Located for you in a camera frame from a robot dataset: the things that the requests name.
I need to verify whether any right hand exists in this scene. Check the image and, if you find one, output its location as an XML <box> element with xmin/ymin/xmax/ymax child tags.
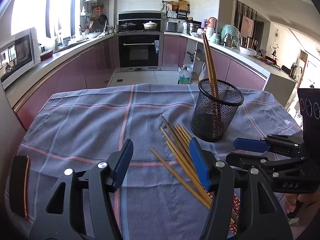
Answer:
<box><xmin>285</xmin><ymin>193</ymin><xmax>318</xmax><ymax>213</ymax></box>

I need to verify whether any black mesh utensil cup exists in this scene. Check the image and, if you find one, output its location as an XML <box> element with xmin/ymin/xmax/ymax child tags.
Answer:
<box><xmin>190</xmin><ymin>79</ymin><xmax>244</xmax><ymax>142</ymax></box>

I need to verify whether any smartphone with copper edge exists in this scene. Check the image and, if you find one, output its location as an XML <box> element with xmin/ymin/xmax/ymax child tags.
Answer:
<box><xmin>9</xmin><ymin>155</ymin><xmax>29</xmax><ymax>219</ymax></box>

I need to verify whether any purple plaid tablecloth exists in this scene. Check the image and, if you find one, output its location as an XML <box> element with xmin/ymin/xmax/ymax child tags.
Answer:
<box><xmin>5</xmin><ymin>83</ymin><xmax>297</xmax><ymax>239</ymax></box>

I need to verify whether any oil bottle on floor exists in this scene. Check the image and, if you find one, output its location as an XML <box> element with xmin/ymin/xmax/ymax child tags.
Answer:
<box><xmin>178</xmin><ymin>65</ymin><xmax>191</xmax><ymax>85</ymax></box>

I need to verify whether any teal fan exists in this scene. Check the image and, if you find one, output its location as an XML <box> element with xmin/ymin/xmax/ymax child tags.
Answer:
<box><xmin>221</xmin><ymin>24</ymin><xmax>242</xmax><ymax>49</ymax></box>

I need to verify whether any pink thermos jug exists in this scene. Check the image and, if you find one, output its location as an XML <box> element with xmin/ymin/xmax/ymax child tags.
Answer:
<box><xmin>207</xmin><ymin>17</ymin><xmax>218</xmax><ymax>32</ymax></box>

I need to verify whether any black built-in oven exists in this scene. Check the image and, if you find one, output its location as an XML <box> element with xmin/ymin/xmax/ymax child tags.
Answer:
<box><xmin>118</xmin><ymin>34</ymin><xmax>161</xmax><ymax>68</ymax></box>

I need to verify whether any white ceramic pot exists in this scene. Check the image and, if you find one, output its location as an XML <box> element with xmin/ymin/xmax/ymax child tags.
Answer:
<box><xmin>143</xmin><ymin>21</ymin><xmax>158</xmax><ymax>30</ymax></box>

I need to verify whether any white microwave oven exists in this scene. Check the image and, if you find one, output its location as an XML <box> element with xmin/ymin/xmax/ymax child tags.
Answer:
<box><xmin>1</xmin><ymin>27</ymin><xmax>40</xmax><ymax>90</ymax></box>

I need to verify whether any black lidded wok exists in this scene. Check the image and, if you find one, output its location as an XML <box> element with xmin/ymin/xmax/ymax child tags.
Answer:
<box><xmin>119</xmin><ymin>21</ymin><xmax>136</xmax><ymax>32</ymax></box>

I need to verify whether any black wall spice rack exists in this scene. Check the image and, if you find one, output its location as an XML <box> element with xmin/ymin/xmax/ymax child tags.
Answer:
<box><xmin>161</xmin><ymin>0</ymin><xmax>190</xmax><ymax>20</ymax></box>

